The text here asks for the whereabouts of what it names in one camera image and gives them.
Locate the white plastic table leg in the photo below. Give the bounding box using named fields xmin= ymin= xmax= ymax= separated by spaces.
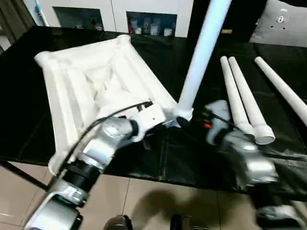
xmin=228 ymin=57 xmax=275 ymax=145
xmin=220 ymin=56 xmax=255 ymax=137
xmin=174 ymin=0 xmax=232 ymax=123
xmin=254 ymin=57 xmax=307 ymax=127

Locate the white plastic table top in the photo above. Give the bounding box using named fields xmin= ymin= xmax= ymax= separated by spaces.
xmin=34 ymin=34 xmax=192 ymax=175

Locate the black cabinet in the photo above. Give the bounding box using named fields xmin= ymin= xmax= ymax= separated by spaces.
xmin=189 ymin=0 xmax=269 ymax=44

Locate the light grey cushion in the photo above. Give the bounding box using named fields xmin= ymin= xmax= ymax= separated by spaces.
xmin=249 ymin=0 xmax=307 ymax=46

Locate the black work mat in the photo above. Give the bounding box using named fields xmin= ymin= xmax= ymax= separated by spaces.
xmin=0 ymin=26 xmax=307 ymax=202

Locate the black stand leg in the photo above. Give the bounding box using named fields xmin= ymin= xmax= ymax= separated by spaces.
xmin=0 ymin=161 xmax=48 ymax=192

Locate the white glass-door cabinet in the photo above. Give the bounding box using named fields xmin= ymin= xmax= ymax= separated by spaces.
xmin=36 ymin=0 xmax=195 ymax=38

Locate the grey curtain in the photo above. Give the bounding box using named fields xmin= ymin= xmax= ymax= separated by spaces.
xmin=0 ymin=0 xmax=34 ymax=46

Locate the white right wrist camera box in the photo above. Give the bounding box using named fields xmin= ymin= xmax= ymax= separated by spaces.
xmin=204 ymin=100 xmax=231 ymax=144

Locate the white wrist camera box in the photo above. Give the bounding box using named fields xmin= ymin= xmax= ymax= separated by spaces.
xmin=204 ymin=100 xmax=231 ymax=144
xmin=134 ymin=101 xmax=166 ymax=142

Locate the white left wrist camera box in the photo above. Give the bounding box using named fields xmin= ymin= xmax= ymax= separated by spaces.
xmin=134 ymin=101 xmax=166 ymax=142

